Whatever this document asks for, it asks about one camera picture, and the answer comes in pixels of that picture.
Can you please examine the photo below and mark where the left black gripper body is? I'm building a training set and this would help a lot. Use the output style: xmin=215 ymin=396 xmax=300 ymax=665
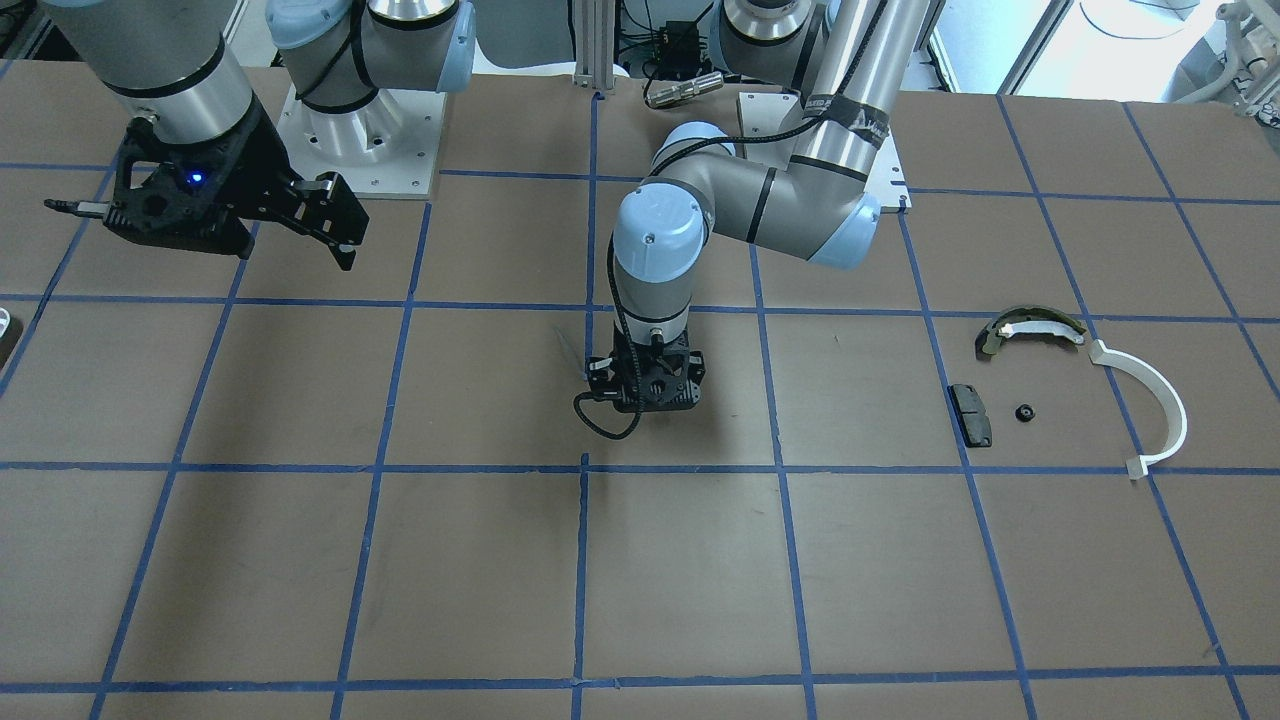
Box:
xmin=611 ymin=331 xmax=705 ymax=413

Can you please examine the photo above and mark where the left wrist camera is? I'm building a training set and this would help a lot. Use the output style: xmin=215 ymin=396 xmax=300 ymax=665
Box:
xmin=586 ymin=354 xmax=625 ymax=398

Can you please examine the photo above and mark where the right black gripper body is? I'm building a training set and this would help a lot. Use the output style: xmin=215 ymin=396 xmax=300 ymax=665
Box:
xmin=150 ymin=100 xmax=369 ymax=251

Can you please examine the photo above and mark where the black brake pad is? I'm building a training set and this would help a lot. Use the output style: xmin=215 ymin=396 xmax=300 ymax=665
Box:
xmin=947 ymin=383 xmax=993 ymax=448

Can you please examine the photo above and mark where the aluminium frame post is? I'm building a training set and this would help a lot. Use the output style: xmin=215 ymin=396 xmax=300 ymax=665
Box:
xmin=568 ymin=0 xmax=617 ymax=96

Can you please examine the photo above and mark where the silver metal cylinder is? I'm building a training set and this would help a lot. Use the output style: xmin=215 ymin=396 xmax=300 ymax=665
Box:
xmin=644 ymin=70 xmax=724 ymax=110

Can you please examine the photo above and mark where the olive brake shoe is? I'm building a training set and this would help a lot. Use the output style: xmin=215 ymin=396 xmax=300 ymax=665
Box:
xmin=975 ymin=305 xmax=1088 ymax=357

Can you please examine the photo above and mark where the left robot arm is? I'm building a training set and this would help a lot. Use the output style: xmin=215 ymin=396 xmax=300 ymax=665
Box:
xmin=588 ymin=1 xmax=928 ymax=413

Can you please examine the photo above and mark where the white curved plastic part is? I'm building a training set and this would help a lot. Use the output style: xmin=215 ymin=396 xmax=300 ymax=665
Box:
xmin=1088 ymin=340 xmax=1189 ymax=480

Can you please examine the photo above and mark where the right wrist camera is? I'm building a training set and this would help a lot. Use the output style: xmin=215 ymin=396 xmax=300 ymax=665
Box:
xmin=44 ymin=117 xmax=253 ymax=258

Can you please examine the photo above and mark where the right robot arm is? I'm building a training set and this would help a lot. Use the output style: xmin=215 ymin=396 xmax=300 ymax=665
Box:
xmin=44 ymin=1 xmax=476 ymax=272

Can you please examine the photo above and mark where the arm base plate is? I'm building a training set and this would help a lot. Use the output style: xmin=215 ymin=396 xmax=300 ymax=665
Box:
xmin=276 ymin=87 xmax=449 ymax=200
xmin=737 ymin=91 xmax=913 ymax=213

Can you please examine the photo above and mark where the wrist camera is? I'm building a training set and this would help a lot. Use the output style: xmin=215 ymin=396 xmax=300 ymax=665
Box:
xmin=586 ymin=354 xmax=625 ymax=398
xmin=44 ymin=117 xmax=253 ymax=258

